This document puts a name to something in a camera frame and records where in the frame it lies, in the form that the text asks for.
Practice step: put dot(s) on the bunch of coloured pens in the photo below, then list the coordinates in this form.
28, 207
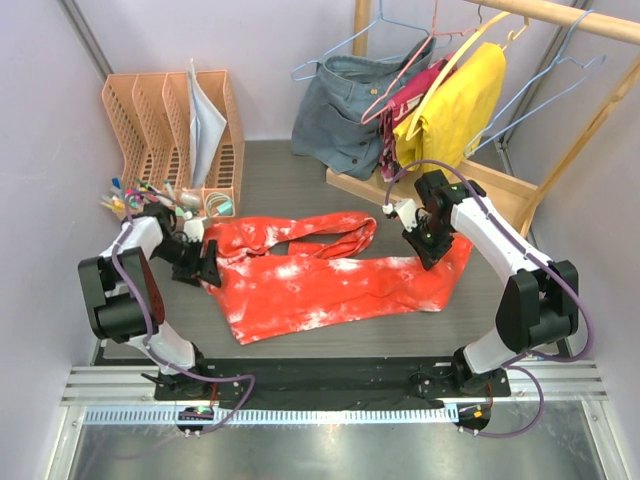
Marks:
135, 198

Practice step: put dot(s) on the white papers in organizer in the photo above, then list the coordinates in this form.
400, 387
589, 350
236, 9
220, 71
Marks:
206, 128

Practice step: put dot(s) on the blue wire hanger left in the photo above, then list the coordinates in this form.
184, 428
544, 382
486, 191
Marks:
358, 41

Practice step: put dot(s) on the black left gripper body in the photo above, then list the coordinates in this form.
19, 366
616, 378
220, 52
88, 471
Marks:
184, 255

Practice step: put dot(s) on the blue denim shorts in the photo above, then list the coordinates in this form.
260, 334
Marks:
328, 124

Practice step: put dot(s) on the orange plastic file organizer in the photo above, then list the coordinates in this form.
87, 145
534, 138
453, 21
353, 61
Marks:
149, 113

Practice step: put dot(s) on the yellow wooden hanger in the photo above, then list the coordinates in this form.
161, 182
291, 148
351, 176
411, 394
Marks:
444, 73

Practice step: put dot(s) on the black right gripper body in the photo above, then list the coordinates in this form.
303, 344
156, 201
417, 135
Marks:
434, 233

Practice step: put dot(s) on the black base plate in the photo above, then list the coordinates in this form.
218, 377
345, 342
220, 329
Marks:
332, 384

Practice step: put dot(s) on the orange tie-dye trousers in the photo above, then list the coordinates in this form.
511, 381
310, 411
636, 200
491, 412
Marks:
282, 276

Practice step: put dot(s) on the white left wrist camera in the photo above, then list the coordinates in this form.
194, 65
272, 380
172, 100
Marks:
192, 227

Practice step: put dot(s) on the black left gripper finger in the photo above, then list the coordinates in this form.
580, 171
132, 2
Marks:
199, 275
210, 259

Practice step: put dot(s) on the wooden clothes rack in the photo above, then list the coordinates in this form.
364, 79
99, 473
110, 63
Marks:
517, 200

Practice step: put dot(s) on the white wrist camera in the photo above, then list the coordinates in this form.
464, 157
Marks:
405, 210
192, 227

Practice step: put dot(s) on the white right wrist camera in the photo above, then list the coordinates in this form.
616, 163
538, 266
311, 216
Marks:
405, 210

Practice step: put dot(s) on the yellow garment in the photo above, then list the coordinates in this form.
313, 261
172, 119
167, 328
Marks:
460, 108

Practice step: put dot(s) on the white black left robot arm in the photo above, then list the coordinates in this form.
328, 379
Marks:
123, 300

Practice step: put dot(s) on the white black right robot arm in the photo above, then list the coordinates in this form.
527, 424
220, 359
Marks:
537, 306

